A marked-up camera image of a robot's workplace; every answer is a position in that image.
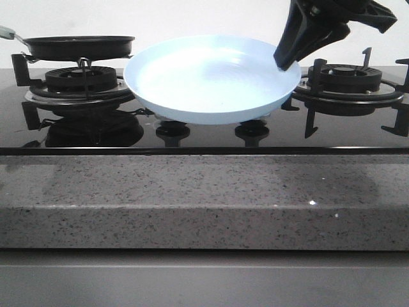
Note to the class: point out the light blue plate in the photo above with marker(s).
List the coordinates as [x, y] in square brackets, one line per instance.
[210, 79]

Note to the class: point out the left black gas burner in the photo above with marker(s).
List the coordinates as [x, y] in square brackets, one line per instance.
[72, 89]

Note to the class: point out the left silver stove knob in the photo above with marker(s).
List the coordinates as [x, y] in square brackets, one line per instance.
[160, 120]

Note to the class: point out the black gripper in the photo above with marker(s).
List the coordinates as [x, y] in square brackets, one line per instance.
[312, 25]

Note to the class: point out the black glass cooktop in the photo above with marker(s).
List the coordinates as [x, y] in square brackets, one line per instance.
[130, 130]

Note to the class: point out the silver stove knob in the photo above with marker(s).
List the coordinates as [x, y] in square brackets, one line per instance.
[160, 120]
[262, 118]

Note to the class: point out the grey cabinet drawer front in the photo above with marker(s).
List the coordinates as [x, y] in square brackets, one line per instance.
[102, 277]

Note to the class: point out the right black gas burner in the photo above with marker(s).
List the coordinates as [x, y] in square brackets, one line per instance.
[349, 90]

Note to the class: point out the black frying pan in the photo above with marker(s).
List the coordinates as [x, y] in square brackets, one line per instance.
[72, 48]

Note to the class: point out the right silver stove knob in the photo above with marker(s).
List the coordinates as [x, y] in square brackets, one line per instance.
[262, 118]

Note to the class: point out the black gas burner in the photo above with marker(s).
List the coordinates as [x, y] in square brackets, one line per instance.
[349, 90]
[72, 89]

